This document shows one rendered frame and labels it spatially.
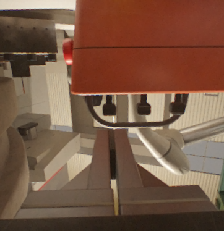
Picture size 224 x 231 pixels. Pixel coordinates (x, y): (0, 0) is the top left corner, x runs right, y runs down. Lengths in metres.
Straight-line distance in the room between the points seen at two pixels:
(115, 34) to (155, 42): 0.04
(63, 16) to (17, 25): 0.33
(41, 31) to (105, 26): 1.13
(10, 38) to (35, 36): 0.15
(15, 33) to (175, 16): 1.18
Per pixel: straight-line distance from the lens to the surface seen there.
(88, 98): 0.30
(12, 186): 1.32
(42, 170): 2.98
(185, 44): 0.19
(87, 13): 0.19
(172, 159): 0.76
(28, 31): 1.30
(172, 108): 0.27
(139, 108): 0.26
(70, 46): 0.23
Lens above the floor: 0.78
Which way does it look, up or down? 16 degrees up
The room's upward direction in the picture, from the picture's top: 179 degrees clockwise
